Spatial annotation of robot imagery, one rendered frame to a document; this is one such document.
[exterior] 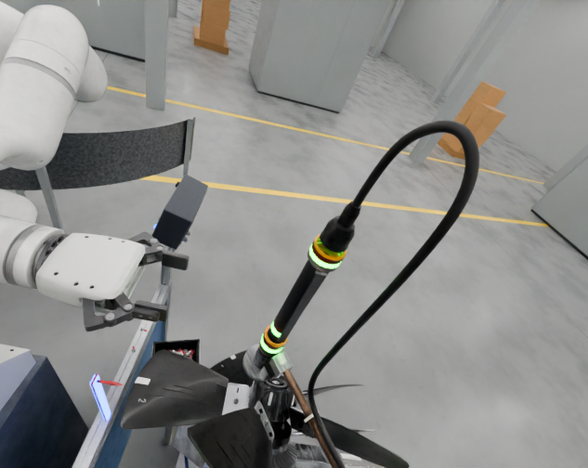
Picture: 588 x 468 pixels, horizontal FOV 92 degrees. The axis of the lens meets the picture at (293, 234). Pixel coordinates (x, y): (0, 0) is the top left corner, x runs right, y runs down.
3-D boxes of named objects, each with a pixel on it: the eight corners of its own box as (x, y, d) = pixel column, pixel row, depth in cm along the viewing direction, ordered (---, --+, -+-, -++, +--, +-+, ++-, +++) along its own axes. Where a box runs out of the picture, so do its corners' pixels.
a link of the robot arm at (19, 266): (58, 250, 45) (80, 254, 45) (17, 297, 38) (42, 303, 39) (46, 210, 39) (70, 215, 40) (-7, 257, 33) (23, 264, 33)
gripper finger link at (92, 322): (91, 276, 40) (135, 283, 41) (58, 328, 34) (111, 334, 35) (90, 271, 39) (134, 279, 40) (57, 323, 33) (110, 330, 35)
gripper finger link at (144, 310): (116, 307, 39) (167, 318, 40) (104, 329, 36) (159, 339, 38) (114, 294, 37) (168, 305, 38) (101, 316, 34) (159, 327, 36)
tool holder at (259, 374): (286, 380, 59) (303, 360, 52) (256, 397, 55) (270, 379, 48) (266, 341, 63) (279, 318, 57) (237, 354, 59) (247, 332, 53)
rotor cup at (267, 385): (301, 443, 74) (312, 391, 76) (250, 448, 67) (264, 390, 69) (276, 413, 87) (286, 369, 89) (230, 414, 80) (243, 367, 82)
